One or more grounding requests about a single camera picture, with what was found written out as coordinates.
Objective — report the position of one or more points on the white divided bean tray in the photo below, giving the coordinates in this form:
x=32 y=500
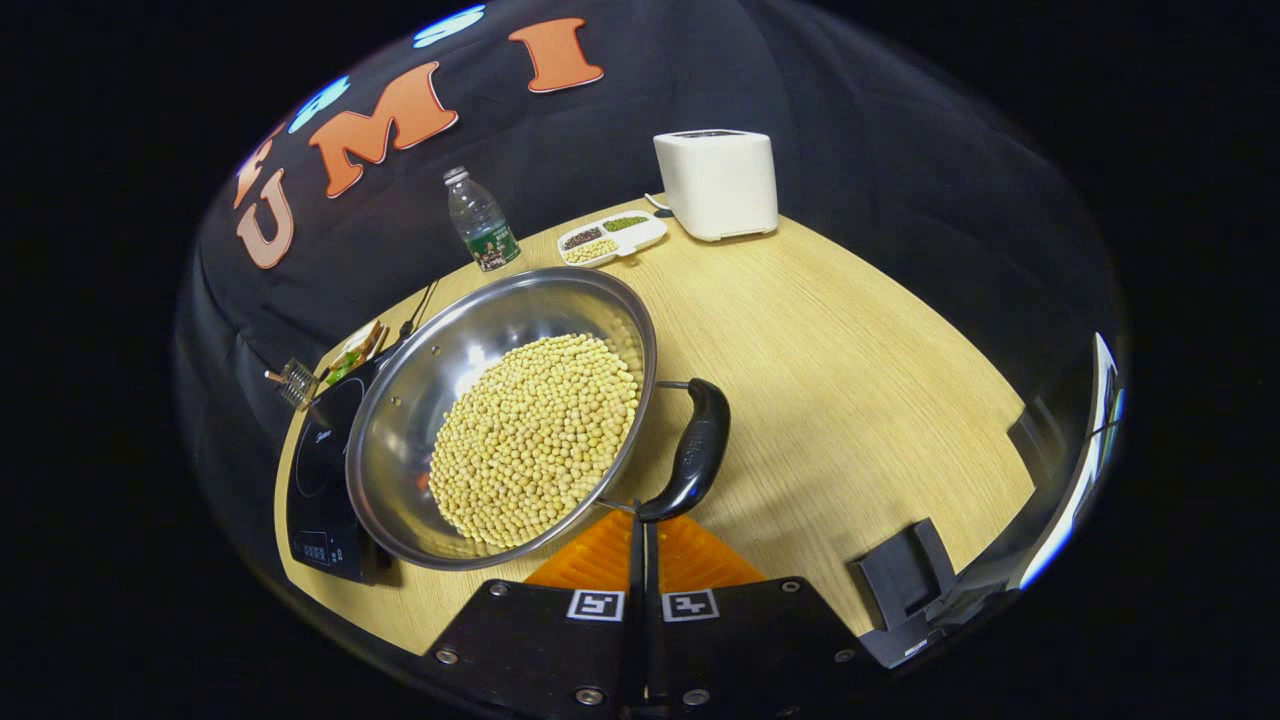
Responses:
x=640 y=238

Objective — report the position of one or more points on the black stand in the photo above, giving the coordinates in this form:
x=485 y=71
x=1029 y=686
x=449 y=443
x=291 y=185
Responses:
x=905 y=580

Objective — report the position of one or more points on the pile of soybeans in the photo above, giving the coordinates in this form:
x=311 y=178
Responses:
x=540 y=440

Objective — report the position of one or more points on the black backdrop cloth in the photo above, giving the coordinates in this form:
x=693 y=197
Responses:
x=620 y=110

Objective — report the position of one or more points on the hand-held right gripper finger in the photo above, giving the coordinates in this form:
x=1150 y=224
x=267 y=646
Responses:
x=654 y=650
x=636 y=650

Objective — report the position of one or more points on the black induction cooktop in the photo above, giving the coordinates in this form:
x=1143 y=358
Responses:
x=320 y=470

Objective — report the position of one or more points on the sandwich with lettuce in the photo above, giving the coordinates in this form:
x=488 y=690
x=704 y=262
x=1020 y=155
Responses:
x=352 y=355

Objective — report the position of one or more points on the white toaster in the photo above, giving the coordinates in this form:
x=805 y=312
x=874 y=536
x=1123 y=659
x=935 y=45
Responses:
x=718 y=185

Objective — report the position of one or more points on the clear plastic water bottle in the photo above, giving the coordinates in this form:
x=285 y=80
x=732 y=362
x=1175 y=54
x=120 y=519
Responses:
x=480 y=225

